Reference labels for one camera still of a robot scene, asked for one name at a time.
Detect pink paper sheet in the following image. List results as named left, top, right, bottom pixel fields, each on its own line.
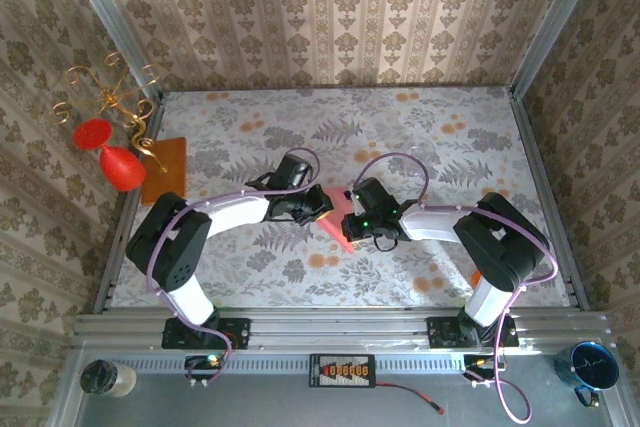
left=316, top=186, right=359, bottom=254

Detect orange square sheet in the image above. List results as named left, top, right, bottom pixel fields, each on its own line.
left=139, top=136, right=188, bottom=207

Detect floral table cloth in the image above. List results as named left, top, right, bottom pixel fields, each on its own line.
left=110, top=86, right=571, bottom=309

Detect clear glass cup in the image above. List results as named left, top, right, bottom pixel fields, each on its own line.
left=407, top=140, right=441, bottom=179

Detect black connector board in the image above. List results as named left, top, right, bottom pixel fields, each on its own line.
left=308, top=353, right=377, bottom=390

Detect right small circuit board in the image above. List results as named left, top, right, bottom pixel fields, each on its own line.
left=463, top=354, right=506, bottom=388

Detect small circuit board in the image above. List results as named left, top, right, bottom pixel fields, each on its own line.
left=184, top=354, right=226, bottom=389
left=463, top=354, right=506, bottom=388

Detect red goblet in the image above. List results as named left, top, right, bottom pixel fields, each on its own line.
left=72, top=118, right=147, bottom=193

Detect left small circuit board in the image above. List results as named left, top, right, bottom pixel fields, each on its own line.
left=184, top=354, right=226, bottom=389

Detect jar with black lid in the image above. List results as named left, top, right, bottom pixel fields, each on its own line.
left=79, top=359, right=138, bottom=398

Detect blue metal mug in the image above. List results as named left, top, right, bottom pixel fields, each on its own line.
left=553, top=340, right=621, bottom=408

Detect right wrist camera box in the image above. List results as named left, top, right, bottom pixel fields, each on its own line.
left=351, top=176, right=399, bottom=216

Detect aluminium mounting rail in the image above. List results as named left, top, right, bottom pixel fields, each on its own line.
left=72, top=307, right=614, bottom=351

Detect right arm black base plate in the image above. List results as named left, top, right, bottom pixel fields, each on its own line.
left=426, top=315, right=520, bottom=349

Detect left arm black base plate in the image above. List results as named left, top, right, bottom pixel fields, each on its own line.
left=160, top=317, right=252, bottom=351

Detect slotted cable duct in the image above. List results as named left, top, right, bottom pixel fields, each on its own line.
left=112, top=354, right=469, bottom=374

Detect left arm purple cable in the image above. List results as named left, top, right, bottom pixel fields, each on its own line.
left=147, top=147, right=321, bottom=388

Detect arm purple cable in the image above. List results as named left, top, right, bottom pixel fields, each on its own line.
left=352, top=152, right=559, bottom=424
left=147, top=147, right=321, bottom=388

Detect red wire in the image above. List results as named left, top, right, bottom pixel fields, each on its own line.
left=374, top=380, right=446, bottom=417

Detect aluminium table side rail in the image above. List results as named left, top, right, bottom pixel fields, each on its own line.
left=92, top=91, right=166, bottom=313
left=507, top=89, right=591, bottom=311

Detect gold wire candelabra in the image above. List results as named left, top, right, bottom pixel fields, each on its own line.
left=48, top=50, right=169, bottom=174

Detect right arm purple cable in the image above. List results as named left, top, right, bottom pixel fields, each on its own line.
left=352, top=152, right=559, bottom=424

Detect aluminium frame post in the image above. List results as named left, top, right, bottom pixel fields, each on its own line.
left=57, top=0, right=164, bottom=98
left=509, top=0, right=609, bottom=98

